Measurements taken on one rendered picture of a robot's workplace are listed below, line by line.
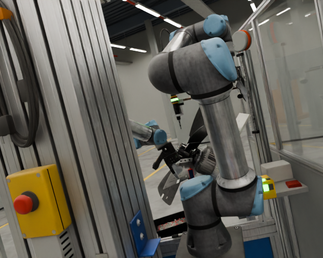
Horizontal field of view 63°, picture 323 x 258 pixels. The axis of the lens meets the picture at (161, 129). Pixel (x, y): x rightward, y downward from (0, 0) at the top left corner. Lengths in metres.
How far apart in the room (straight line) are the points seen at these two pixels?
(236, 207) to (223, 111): 0.30
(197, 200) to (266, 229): 0.69
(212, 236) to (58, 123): 0.58
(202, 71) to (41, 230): 0.49
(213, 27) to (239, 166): 0.52
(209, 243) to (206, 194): 0.15
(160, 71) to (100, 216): 0.37
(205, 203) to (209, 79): 0.39
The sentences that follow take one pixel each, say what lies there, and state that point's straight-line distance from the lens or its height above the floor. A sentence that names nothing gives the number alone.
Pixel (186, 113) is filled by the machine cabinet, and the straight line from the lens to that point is 9.08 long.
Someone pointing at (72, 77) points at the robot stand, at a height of 1.62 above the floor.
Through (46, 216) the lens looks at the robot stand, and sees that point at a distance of 0.57.
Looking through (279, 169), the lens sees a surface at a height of 0.94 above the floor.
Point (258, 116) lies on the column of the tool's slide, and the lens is 2.12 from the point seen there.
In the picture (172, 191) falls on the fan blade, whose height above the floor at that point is 0.96.
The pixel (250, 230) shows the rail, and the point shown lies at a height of 0.83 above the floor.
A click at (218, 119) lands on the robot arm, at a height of 1.46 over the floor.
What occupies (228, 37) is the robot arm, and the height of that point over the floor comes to 1.74.
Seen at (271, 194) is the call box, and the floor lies 1.00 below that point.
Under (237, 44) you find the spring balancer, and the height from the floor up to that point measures 1.86.
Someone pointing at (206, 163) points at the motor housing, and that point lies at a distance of 1.70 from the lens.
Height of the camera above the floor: 1.53
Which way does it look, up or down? 5 degrees down
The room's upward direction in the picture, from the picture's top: 13 degrees counter-clockwise
